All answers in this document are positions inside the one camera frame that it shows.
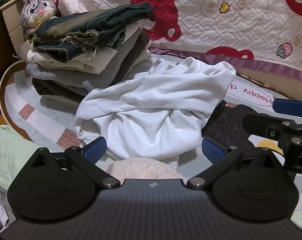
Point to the patterned play mat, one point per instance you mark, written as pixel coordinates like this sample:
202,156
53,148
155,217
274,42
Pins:
49,120

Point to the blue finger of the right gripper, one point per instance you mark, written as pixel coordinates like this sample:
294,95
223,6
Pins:
264,125
288,107

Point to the cream fluffy fabric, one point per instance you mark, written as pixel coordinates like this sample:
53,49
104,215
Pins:
143,168

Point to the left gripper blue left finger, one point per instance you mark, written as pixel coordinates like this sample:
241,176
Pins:
85,158

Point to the grey bunny plush toy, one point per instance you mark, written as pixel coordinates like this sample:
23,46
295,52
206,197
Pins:
34,13

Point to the cream folded garment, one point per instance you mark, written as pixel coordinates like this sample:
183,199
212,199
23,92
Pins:
84,62

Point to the dark green frayed jeans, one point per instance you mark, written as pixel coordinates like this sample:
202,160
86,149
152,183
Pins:
65,37

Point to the white hoodie sweatshirt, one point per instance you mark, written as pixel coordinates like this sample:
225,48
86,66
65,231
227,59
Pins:
157,114

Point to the white quilt with red bears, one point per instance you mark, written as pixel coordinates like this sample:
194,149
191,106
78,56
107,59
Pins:
267,31

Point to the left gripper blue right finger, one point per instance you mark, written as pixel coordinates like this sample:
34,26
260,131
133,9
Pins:
222,158

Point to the beige bedside cabinet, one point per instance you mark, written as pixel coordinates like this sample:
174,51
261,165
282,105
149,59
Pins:
11,13

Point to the dark brown folded garment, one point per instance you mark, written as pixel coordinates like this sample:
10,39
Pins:
75,85

